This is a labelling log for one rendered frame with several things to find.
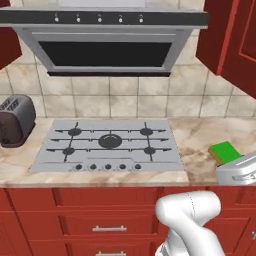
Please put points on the grey extractor hood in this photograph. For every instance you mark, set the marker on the grey extractor hood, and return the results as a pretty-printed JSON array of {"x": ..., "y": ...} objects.
[{"x": 106, "y": 36}]

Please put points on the green and yellow sponge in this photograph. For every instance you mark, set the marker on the green and yellow sponge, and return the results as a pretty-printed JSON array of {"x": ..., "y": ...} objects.
[{"x": 226, "y": 150}]

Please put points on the grey gas hob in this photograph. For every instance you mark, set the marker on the grey gas hob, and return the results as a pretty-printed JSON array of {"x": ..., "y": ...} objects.
[{"x": 110, "y": 156}]

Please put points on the shallow red drawer front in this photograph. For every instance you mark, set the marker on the shallow red drawer front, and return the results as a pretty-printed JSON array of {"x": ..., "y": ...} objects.
[
  {"x": 106, "y": 197},
  {"x": 238, "y": 196}
]

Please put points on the dark grey toaster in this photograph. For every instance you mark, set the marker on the dark grey toaster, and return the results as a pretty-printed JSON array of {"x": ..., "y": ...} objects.
[{"x": 18, "y": 121}]

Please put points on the red base cupboard door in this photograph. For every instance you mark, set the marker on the red base cupboard door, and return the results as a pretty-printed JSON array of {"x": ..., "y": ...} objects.
[
  {"x": 11, "y": 226},
  {"x": 238, "y": 233}
]

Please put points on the black hob knob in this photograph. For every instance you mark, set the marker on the black hob knob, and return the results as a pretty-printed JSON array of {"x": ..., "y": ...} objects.
[
  {"x": 78, "y": 167},
  {"x": 137, "y": 166},
  {"x": 122, "y": 166},
  {"x": 93, "y": 166},
  {"x": 108, "y": 166}
]

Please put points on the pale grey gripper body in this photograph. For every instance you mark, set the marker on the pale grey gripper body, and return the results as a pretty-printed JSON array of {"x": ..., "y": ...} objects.
[{"x": 238, "y": 171}]

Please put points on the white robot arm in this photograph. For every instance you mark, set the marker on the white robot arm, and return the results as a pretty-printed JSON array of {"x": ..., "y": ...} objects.
[{"x": 186, "y": 216}]

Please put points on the red wall cupboard with door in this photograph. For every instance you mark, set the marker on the red wall cupboard with door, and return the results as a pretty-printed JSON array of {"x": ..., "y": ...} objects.
[{"x": 233, "y": 40}]

